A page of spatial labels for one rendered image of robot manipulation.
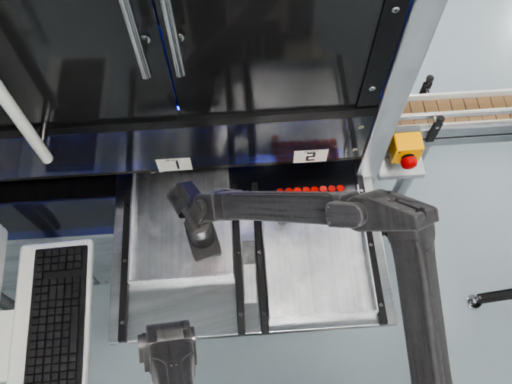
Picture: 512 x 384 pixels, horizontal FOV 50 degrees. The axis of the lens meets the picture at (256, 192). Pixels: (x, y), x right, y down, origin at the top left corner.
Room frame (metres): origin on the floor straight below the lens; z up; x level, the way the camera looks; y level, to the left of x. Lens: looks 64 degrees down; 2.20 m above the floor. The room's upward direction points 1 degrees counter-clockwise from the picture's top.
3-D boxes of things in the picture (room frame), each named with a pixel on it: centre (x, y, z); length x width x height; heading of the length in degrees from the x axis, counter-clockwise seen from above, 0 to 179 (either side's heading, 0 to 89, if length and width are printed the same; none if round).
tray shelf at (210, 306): (0.51, 0.02, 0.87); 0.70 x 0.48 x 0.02; 93
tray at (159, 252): (0.58, 0.20, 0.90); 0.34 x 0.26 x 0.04; 3
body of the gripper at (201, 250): (0.47, 0.13, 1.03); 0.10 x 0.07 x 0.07; 17
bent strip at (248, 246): (0.42, 0.02, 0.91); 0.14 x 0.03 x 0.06; 2
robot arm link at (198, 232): (0.47, 0.13, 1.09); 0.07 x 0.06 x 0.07; 32
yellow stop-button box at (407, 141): (0.72, -0.39, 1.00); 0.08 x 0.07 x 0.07; 3
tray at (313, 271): (0.48, -0.15, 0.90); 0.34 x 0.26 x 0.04; 2
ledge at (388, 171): (0.76, -0.40, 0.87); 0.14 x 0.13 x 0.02; 3
